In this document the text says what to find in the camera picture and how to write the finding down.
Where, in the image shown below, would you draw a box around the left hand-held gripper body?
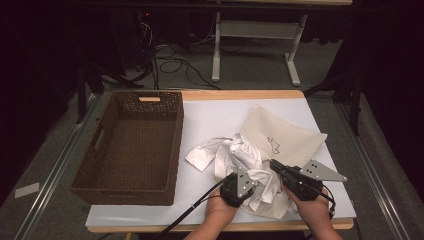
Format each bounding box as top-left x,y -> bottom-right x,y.
219,167 -> 258,208

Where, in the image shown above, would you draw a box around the cream mesh laundry bag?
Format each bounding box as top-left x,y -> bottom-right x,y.
238,104 -> 328,220

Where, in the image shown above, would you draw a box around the black floor cables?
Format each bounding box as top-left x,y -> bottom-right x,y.
133,19 -> 222,91

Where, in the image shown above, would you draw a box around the person's left hand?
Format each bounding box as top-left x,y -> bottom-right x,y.
204,188 -> 240,231

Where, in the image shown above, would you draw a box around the white metal desk frame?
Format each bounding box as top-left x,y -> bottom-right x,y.
211,11 -> 309,87

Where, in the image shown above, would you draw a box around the dark computer tower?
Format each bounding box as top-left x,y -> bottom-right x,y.
109,8 -> 158,69

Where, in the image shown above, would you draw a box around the brown wicker basket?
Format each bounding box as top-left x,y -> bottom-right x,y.
69,90 -> 185,206

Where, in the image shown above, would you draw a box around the white shirt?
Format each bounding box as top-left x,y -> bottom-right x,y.
184,133 -> 284,213

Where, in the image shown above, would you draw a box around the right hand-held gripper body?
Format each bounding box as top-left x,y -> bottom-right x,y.
282,159 -> 348,202

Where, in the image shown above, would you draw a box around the white floor tape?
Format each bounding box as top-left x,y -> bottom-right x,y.
14,182 -> 41,199

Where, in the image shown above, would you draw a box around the metal floor rail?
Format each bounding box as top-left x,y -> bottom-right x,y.
334,102 -> 405,240
13,93 -> 98,240

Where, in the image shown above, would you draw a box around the person's right hand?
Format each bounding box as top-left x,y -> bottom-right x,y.
282,184 -> 335,234

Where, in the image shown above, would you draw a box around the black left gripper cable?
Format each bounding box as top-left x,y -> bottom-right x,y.
161,176 -> 233,240

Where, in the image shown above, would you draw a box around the black tripod stand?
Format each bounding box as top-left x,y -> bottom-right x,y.
75,61 -> 145,125
302,71 -> 364,137

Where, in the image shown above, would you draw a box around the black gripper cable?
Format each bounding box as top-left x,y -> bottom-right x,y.
161,176 -> 233,240
318,184 -> 337,218

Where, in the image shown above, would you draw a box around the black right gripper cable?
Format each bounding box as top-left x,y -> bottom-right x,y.
318,184 -> 337,218

